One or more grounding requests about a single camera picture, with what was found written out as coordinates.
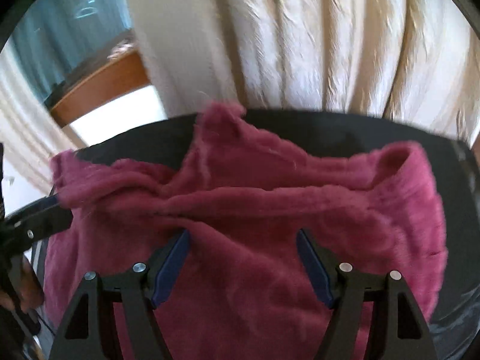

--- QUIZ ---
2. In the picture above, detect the magenta fleece jacket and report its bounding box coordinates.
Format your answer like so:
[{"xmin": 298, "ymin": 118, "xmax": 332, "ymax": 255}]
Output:
[{"xmin": 44, "ymin": 104, "xmax": 448, "ymax": 359}]

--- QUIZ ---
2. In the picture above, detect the person's left hand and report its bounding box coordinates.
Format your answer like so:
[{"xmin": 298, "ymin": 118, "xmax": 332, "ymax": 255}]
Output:
[{"xmin": 17, "ymin": 256, "xmax": 45, "ymax": 313}]

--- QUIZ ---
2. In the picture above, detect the black table cover cloth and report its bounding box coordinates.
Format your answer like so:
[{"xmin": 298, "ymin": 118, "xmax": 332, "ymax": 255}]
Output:
[{"xmin": 31, "ymin": 108, "xmax": 480, "ymax": 360}]

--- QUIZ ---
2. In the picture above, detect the wooden window sill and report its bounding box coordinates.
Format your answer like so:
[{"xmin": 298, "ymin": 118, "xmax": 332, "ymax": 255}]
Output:
[{"xmin": 46, "ymin": 33, "xmax": 151, "ymax": 128}]

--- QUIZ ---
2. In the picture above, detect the dark glass window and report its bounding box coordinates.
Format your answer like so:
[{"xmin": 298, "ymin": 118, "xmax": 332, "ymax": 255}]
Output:
[{"xmin": 8, "ymin": 0, "xmax": 133, "ymax": 102}]

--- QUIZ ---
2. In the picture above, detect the cream curtain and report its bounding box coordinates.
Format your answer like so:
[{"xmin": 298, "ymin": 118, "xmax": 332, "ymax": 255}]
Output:
[{"xmin": 1, "ymin": 0, "xmax": 479, "ymax": 192}]

